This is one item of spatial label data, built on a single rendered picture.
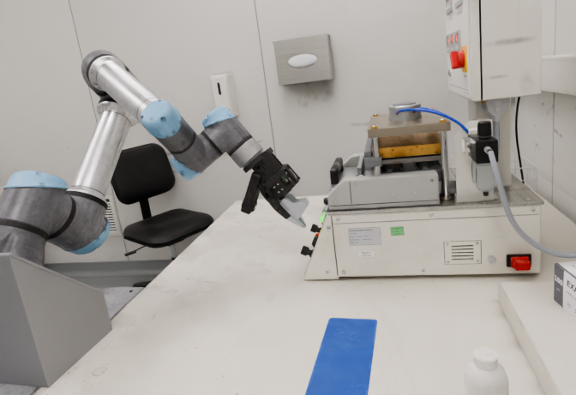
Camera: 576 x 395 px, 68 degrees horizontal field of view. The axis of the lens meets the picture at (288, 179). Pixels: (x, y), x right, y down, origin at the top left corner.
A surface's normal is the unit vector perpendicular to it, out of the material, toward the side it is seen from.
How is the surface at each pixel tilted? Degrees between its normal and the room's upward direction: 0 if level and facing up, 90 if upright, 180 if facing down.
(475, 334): 0
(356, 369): 0
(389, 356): 0
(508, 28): 90
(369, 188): 90
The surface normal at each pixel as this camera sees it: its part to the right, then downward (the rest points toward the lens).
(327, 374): -0.13, -0.96
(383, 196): -0.21, 0.25
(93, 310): 0.96, -0.06
